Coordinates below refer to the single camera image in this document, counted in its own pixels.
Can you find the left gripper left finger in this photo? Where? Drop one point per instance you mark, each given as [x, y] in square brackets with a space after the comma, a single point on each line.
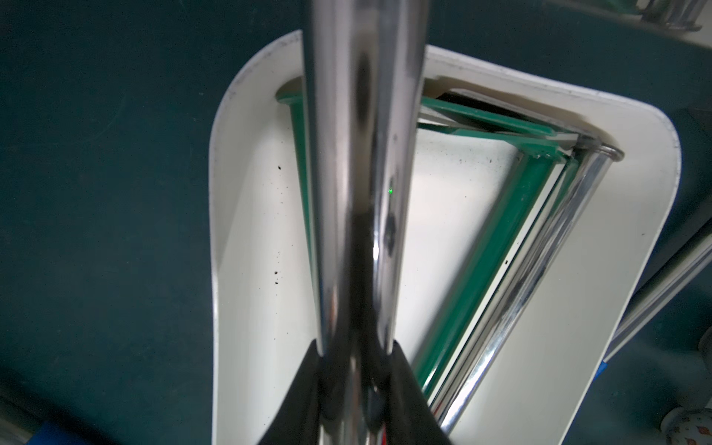
[297, 420]

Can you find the green patterned ceramic bowl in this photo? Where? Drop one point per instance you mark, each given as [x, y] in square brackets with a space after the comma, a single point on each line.
[687, 427]

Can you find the steel blue hoe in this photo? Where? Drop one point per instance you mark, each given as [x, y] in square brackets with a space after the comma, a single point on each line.
[363, 63]
[682, 268]
[558, 208]

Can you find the green table mat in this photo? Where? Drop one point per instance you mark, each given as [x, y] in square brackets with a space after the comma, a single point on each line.
[107, 112]

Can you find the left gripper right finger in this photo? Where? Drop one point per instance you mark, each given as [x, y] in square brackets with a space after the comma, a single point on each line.
[408, 417]

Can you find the green red hoe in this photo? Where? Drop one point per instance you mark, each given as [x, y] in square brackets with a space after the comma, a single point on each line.
[299, 127]
[540, 148]

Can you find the white plastic storage tray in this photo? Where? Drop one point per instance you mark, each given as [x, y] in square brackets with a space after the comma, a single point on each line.
[263, 300]

